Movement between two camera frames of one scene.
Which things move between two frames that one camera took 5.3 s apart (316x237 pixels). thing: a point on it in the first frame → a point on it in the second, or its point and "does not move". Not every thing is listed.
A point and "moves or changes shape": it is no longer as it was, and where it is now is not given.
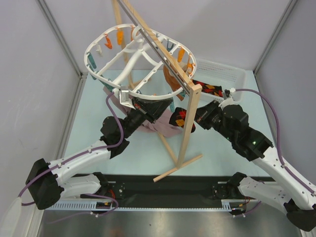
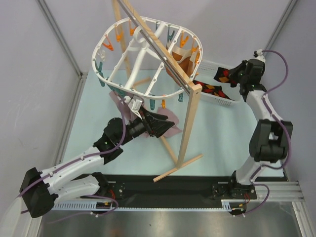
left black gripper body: x=133 y=120 → x=138 y=126
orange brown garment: x=175 y=83 → x=185 y=59
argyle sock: x=177 y=117 → x=227 y=75
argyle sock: x=215 y=90 does not move
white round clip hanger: x=139 y=62 moves or changes shape
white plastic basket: x=224 y=75 does not move
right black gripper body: x=201 y=116 → x=240 y=76
